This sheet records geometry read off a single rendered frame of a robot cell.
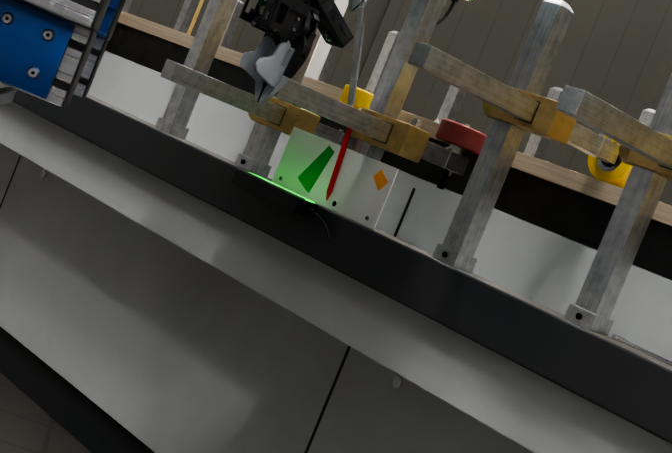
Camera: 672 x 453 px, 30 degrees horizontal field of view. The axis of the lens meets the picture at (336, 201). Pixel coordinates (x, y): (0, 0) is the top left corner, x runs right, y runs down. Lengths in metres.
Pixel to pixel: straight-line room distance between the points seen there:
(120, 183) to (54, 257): 0.53
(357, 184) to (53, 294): 1.15
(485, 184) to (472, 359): 0.25
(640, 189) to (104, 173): 1.21
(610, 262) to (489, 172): 0.25
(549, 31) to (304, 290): 0.57
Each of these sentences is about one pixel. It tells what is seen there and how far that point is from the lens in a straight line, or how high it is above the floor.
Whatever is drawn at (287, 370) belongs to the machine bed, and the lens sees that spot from 2.31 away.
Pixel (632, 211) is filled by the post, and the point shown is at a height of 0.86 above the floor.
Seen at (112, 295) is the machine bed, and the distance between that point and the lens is 2.75.
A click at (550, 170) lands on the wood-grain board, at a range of 2.01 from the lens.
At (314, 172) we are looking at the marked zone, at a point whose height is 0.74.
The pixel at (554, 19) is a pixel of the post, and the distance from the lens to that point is 1.83.
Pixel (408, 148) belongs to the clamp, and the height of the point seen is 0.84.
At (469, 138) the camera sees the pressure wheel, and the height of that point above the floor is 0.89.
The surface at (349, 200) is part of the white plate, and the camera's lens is 1.96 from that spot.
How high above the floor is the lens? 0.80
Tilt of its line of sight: 2 degrees down
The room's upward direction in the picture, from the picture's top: 22 degrees clockwise
